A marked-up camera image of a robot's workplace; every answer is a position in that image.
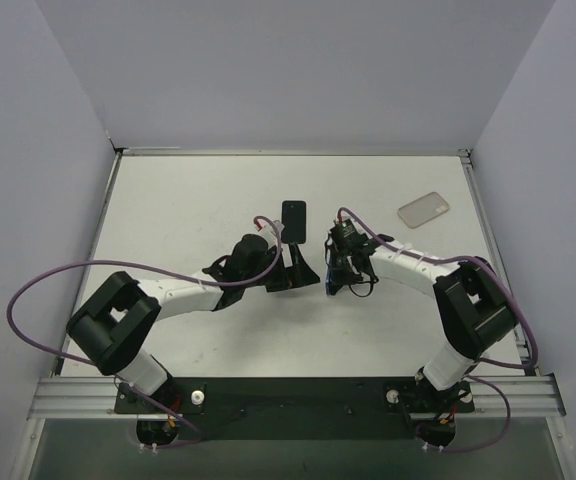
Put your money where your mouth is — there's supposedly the black smartphone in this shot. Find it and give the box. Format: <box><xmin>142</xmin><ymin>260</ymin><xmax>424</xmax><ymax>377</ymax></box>
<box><xmin>281</xmin><ymin>200</ymin><xmax>307</xmax><ymax>245</ymax></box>

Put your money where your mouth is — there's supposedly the beige phone case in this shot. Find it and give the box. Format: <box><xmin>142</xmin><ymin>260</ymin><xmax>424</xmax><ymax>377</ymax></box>
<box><xmin>397</xmin><ymin>191</ymin><xmax>450</xmax><ymax>229</ymax></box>

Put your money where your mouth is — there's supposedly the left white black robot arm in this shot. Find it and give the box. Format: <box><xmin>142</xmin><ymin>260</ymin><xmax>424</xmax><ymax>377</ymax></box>
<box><xmin>67</xmin><ymin>232</ymin><xmax>320</xmax><ymax>412</ymax></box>

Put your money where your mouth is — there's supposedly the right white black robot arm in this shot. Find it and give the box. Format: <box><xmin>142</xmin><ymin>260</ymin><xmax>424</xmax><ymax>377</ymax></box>
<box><xmin>325</xmin><ymin>218</ymin><xmax>518</xmax><ymax>392</ymax></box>

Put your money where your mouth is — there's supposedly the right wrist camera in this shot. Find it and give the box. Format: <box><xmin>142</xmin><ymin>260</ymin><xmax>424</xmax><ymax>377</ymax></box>
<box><xmin>330</xmin><ymin>219</ymin><xmax>363</xmax><ymax>249</ymax></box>

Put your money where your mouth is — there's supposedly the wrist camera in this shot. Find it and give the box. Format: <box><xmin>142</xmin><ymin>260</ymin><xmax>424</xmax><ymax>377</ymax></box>
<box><xmin>257</xmin><ymin>221</ymin><xmax>284</xmax><ymax>248</ymax></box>
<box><xmin>330</xmin><ymin>219</ymin><xmax>363</xmax><ymax>249</ymax></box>

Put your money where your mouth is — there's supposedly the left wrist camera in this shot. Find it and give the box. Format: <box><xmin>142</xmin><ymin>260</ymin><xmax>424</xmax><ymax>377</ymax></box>
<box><xmin>257</xmin><ymin>221</ymin><xmax>284</xmax><ymax>248</ymax></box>

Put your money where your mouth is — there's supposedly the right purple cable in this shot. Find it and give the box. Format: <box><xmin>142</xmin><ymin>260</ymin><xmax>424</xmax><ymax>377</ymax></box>
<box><xmin>336</xmin><ymin>207</ymin><xmax>542</xmax><ymax>454</ymax></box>

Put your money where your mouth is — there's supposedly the purple cable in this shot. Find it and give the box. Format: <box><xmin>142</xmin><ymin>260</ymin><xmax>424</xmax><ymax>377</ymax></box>
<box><xmin>336</xmin><ymin>207</ymin><xmax>542</xmax><ymax>454</ymax></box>
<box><xmin>6</xmin><ymin>215</ymin><xmax>284</xmax><ymax>449</ymax></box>

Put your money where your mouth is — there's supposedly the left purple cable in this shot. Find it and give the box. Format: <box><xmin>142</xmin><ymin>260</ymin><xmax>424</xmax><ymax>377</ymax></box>
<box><xmin>6</xmin><ymin>215</ymin><xmax>284</xmax><ymax>449</ymax></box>

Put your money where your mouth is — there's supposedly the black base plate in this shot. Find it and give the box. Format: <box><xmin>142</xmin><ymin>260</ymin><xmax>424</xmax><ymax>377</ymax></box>
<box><xmin>114</xmin><ymin>377</ymin><xmax>474</xmax><ymax>443</ymax></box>

